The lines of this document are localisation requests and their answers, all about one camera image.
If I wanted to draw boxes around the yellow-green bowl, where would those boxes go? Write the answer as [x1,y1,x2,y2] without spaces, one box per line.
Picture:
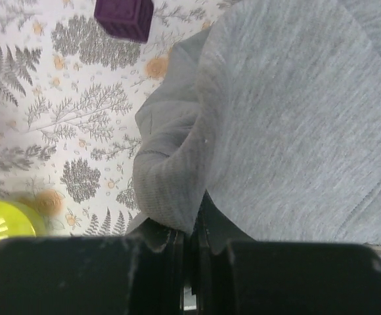
[0,201,48,241]

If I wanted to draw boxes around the purple cube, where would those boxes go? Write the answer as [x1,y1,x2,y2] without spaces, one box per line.
[94,0,154,43]

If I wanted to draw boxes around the floral tablecloth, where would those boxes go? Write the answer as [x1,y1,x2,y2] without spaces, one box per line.
[0,1,231,236]

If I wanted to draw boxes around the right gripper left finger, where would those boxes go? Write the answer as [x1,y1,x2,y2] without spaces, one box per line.
[0,220,184,314]

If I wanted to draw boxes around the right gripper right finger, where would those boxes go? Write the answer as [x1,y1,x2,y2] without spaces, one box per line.
[192,195,381,314]

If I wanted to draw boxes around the grey sweatshirt cloth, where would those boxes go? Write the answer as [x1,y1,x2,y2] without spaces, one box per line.
[133,1,381,250]

